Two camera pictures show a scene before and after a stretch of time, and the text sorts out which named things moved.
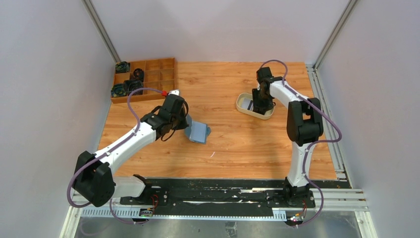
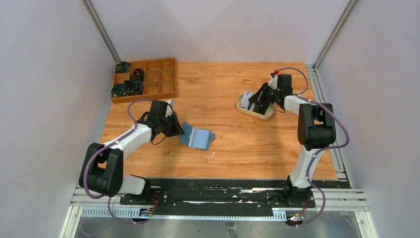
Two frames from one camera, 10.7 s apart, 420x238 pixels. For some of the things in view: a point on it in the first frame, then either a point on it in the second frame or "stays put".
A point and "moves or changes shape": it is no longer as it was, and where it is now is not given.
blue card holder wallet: (196, 132) moves or changes shape
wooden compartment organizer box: (159, 75) stays put
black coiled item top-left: (122, 67) stays put
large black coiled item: (130, 86) stays put
